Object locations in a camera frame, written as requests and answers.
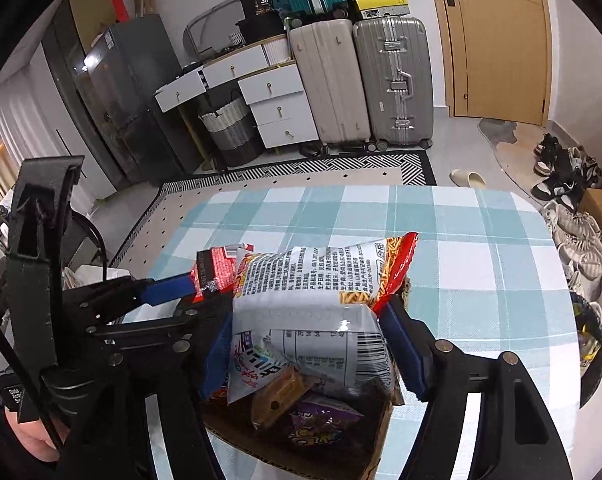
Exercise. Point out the woven laundry basket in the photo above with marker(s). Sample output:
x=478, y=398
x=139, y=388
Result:
x=228, y=132

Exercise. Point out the black lined trash bin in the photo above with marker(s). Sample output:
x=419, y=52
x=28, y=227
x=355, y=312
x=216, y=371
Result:
x=593, y=375

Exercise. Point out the wooden door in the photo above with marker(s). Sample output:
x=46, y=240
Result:
x=496, y=50

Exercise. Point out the white drawer desk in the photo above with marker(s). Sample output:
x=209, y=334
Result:
x=276, y=105

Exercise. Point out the pile of loose sneakers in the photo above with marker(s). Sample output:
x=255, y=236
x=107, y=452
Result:
x=576, y=240

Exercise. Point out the black labelled round box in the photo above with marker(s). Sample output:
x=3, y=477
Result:
x=256, y=0

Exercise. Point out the dark grey refrigerator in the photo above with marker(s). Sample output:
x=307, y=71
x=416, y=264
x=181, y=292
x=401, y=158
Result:
x=131, y=100

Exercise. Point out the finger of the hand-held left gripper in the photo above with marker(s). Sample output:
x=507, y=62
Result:
x=151, y=330
x=173, y=287

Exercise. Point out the red paper bag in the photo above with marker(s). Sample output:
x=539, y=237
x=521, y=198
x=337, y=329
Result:
x=121, y=7

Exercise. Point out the brown cardboard box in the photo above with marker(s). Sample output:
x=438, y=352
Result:
x=383, y=435

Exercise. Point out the small cardboard box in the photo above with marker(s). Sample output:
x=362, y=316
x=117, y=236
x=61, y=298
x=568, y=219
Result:
x=601, y=210

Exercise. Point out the white curtain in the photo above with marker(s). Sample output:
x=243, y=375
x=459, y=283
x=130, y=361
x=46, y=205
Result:
x=26, y=140

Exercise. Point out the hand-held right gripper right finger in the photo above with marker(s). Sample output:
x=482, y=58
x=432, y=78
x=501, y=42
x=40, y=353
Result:
x=406, y=355

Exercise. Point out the white noodle snack packet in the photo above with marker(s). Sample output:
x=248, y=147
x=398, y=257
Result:
x=306, y=285

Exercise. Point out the silver suitcase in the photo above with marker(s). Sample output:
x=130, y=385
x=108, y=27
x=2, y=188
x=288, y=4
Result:
x=391, y=80

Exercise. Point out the yellow black shoe box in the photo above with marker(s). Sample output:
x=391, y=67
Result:
x=383, y=7

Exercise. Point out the small red black packet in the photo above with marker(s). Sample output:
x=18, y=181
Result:
x=213, y=267

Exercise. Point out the beige suitcase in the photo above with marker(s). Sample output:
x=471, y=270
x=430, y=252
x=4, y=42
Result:
x=326, y=80

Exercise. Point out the large flat cardboard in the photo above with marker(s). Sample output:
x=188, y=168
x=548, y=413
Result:
x=88, y=10

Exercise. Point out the brown cake packet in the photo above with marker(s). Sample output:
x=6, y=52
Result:
x=276, y=400

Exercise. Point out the purple snack packet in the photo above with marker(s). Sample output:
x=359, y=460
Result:
x=326, y=425

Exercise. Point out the black storage box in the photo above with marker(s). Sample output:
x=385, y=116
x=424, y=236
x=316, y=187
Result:
x=261, y=31

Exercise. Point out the beige slipper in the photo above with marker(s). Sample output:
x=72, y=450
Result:
x=468, y=178

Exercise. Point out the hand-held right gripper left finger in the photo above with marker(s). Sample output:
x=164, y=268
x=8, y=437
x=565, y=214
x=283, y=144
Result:
x=216, y=360

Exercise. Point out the grey door mat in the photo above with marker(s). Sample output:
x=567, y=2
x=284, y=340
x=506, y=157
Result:
x=498, y=132

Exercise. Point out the grey oval frame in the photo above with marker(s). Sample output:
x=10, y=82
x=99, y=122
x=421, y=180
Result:
x=191, y=35

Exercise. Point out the person's left hand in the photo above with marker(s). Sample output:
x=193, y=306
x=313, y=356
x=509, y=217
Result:
x=33, y=437

